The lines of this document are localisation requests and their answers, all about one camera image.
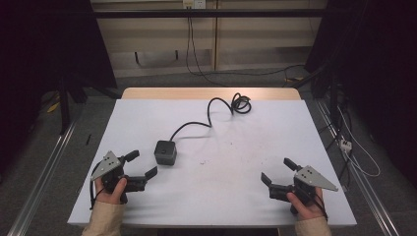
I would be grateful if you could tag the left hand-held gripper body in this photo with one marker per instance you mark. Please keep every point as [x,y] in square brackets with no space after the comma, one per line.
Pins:
[108,165]

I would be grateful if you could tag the white wall socket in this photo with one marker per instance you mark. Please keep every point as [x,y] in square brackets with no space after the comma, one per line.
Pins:
[194,3]

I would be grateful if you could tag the white table cover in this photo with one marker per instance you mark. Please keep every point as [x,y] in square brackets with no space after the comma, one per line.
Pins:
[229,183]

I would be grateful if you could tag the black metal stand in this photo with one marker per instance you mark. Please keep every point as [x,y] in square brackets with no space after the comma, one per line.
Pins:
[64,108]

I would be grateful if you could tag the person's left hand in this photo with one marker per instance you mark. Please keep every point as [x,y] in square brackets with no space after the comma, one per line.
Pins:
[113,193]

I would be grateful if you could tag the black cube power adapter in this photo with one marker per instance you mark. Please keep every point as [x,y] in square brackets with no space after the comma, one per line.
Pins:
[165,152]

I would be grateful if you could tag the white power strip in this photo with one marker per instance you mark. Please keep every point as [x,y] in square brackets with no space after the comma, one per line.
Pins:
[345,144]

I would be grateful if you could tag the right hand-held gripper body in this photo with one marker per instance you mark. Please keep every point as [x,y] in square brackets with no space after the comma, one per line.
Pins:
[306,183]

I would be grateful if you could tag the black curtain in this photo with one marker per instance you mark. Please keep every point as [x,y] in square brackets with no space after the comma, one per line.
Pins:
[42,42]
[377,65]

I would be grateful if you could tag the black horizontal metal bar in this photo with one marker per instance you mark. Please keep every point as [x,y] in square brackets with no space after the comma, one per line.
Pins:
[209,13]

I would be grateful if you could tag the person's right hand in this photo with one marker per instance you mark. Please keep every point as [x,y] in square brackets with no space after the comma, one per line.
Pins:
[306,208]

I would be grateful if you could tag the aluminium floor rail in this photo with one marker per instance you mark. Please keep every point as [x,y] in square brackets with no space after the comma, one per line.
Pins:
[42,177]
[364,187]

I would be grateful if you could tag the wooden table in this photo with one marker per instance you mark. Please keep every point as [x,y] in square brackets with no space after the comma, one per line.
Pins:
[183,93]

